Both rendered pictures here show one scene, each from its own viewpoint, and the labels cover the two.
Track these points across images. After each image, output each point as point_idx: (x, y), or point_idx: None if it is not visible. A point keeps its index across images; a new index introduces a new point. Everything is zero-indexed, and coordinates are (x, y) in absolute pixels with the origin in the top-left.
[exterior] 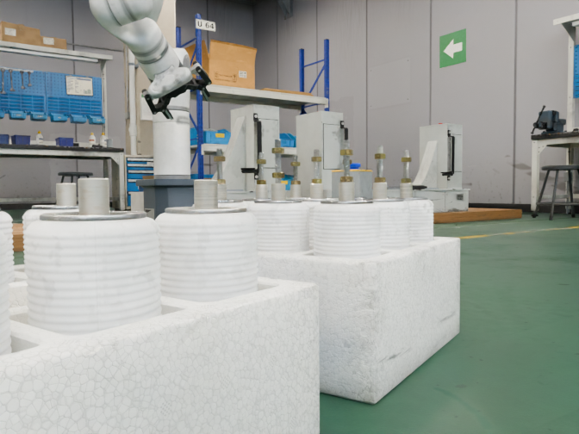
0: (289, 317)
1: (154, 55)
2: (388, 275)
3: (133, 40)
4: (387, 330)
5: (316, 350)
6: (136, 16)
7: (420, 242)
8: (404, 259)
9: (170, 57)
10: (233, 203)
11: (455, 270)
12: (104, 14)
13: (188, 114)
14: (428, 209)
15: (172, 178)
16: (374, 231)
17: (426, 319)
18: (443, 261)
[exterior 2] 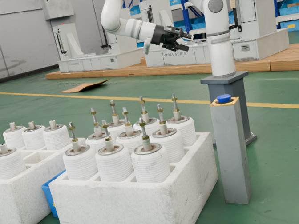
0: (0, 189)
1: (135, 37)
2: (60, 190)
3: (123, 34)
4: (66, 212)
5: (13, 202)
6: (110, 30)
7: (137, 179)
8: (75, 187)
9: (143, 34)
10: (108, 128)
11: (159, 208)
12: (105, 30)
13: (220, 36)
14: (137, 162)
15: (214, 78)
16: (68, 169)
17: (112, 222)
18: (132, 197)
